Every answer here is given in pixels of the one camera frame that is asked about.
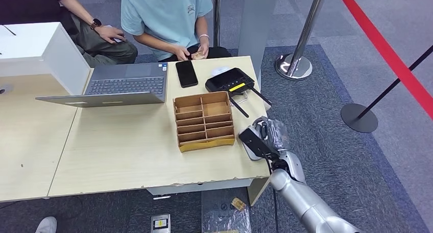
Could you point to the person's left hand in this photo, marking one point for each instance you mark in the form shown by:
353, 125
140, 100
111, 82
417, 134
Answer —
203, 48
108, 33

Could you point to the person's right hand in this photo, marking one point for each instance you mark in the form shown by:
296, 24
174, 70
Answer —
182, 52

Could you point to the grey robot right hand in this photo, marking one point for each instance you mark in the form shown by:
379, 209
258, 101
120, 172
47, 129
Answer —
275, 136

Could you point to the tan card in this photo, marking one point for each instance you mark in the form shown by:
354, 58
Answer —
199, 56

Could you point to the light smartphone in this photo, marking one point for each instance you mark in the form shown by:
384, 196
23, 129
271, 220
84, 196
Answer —
117, 40

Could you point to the person's left forearm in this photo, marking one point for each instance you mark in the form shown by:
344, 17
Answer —
203, 26
79, 9

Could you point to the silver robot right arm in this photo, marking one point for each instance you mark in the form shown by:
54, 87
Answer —
304, 201

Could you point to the person's right forearm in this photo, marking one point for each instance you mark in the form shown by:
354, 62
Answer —
155, 43

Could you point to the person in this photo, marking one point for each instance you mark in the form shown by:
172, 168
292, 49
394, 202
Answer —
34, 1
165, 18

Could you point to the black card reader device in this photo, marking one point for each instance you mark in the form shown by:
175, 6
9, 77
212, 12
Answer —
228, 79

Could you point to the clear plastic film wrap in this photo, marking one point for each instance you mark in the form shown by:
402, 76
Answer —
282, 133

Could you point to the dark wristwatch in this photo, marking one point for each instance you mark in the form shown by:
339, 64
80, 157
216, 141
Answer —
95, 23

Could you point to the black smartphone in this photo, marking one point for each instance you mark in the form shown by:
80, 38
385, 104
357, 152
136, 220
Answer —
186, 74

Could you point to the white round object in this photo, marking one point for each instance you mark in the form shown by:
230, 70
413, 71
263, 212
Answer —
219, 70

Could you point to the thin black pole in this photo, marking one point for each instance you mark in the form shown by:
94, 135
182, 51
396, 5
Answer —
216, 18

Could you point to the grey laptop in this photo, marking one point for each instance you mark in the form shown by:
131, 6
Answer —
125, 84

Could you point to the grey standing panel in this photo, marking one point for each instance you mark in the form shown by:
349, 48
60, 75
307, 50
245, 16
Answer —
253, 28

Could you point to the wooden compartment organizer box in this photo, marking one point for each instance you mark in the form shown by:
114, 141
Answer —
203, 123

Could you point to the white box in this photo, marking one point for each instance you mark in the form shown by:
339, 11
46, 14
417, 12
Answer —
34, 45

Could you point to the small wooden block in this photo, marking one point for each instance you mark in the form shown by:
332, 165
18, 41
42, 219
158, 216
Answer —
238, 204

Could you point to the plastic wrapped floor plate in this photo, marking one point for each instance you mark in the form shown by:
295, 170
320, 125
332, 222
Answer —
223, 218

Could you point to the red barrier belt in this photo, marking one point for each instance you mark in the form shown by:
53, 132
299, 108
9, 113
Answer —
389, 53

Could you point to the metal floor socket box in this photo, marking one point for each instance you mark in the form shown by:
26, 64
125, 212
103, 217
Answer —
160, 223

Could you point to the plain white shoe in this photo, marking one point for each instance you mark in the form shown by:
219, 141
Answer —
46, 225

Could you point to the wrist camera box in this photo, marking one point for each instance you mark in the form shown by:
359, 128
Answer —
253, 141

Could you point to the chrome stanchion post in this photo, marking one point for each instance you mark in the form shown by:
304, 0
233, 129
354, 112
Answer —
294, 67

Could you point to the black stanchion post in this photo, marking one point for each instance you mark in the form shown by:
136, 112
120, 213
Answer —
358, 118

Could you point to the white desk frame beam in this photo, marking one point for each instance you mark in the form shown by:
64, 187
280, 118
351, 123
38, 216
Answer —
203, 185

